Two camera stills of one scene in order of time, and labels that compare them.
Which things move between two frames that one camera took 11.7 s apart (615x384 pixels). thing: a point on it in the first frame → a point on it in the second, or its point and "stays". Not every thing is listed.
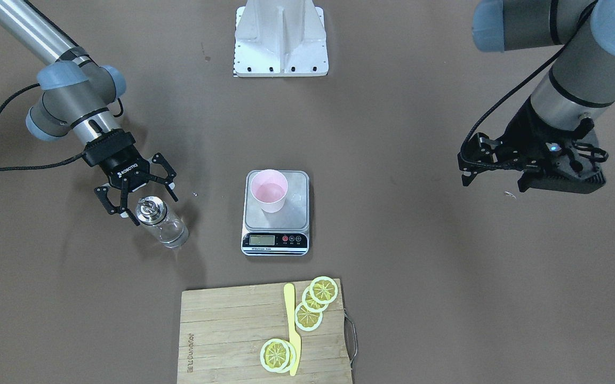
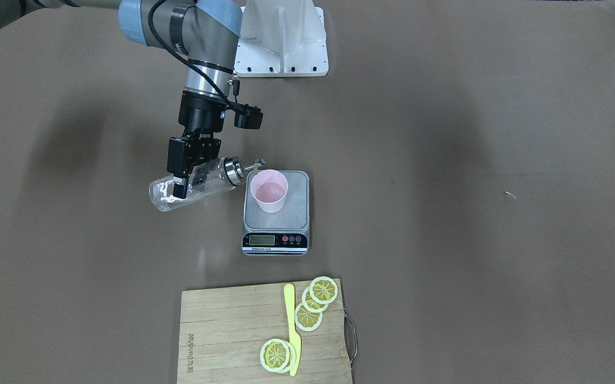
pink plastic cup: x=269 y=187 stays
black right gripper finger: x=102 y=193 → x=178 y=165
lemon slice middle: x=310 y=303 stays
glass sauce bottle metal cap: x=151 y=210 → x=235 y=172
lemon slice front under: x=293 y=357 stays
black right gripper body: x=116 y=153 → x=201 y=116
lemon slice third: x=307 y=321 stays
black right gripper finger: x=158 y=158 → x=200 y=172
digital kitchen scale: x=285 y=233 stays
